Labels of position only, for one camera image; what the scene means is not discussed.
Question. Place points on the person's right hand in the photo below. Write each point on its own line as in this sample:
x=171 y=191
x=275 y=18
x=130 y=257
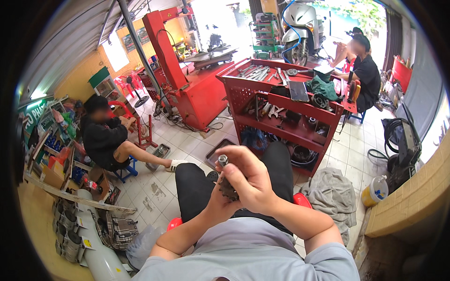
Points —
x=256 y=186

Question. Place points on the person's left hand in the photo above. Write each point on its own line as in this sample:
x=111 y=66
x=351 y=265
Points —
x=219 y=209

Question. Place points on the dark sprocket with metal shaft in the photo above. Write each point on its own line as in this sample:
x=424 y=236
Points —
x=228 y=191

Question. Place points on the person's legs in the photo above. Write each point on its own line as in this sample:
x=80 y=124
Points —
x=197 y=189

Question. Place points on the red plastic stool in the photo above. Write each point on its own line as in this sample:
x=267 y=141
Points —
x=301 y=200

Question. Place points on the large metal tray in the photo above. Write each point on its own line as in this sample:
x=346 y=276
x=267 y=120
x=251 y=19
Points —
x=219 y=149

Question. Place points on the person's body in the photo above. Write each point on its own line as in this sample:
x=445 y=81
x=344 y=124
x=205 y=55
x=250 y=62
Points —
x=246 y=256

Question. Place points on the red metal tool cart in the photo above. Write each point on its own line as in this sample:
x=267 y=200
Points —
x=281 y=119

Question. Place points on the grey cloth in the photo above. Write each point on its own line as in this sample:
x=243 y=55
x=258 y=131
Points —
x=330 y=196

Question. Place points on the small metal tray with parts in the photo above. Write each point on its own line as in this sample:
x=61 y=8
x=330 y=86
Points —
x=160 y=152

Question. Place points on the clear plastic bag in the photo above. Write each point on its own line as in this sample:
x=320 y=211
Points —
x=142 y=246

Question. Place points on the blue stool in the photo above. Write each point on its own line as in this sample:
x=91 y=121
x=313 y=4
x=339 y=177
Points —
x=127 y=170
x=358 y=117

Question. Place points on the plaid bag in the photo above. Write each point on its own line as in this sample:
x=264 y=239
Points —
x=119 y=230

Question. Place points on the red metal stand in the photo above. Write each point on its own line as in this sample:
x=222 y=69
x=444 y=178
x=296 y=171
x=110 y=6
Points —
x=146 y=135

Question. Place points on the red tyre changer machine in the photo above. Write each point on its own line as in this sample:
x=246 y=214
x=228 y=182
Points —
x=197 y=91

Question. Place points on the yellow bucket with white lid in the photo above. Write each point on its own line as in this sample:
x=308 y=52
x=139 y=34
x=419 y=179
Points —
x=372 y=195

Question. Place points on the green cloth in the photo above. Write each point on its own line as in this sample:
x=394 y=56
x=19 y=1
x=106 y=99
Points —
x=323 y=87

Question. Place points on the white gas cylinder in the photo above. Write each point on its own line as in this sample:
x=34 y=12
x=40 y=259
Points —
x=102 y=260

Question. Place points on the black floor fan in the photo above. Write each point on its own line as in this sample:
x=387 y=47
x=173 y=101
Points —
x=140 y=100

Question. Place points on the orange and yellow screwdrivers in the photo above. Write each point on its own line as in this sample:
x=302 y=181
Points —
x=354 y=91

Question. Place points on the long wooden plank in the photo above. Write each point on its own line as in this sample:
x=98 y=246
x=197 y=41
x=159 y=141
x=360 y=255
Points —
x=81 y=199

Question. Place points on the red plastic chair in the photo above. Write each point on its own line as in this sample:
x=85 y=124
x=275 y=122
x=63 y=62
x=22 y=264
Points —
x=126 y=84
x=121 y=107

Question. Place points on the green shelf rack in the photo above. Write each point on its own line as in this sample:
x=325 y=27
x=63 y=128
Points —
x=265 y=35

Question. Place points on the stack of boxed metal parts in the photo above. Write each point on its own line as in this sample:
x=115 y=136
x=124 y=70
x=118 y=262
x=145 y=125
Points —
x=70 y=235

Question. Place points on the silver scooter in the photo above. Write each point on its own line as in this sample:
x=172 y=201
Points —
x=302 y=28

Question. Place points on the glass cabinet with green top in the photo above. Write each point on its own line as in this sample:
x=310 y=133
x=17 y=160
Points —
x=103 y=84

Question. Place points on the cluttered parts shelf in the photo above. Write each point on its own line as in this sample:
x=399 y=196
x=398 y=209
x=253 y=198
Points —
x=56 y=140

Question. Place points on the grey metal pole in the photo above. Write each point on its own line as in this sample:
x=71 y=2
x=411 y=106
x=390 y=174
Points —
x=140 y=49

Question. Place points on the red barrel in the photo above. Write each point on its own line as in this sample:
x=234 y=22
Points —
x=401 y=74

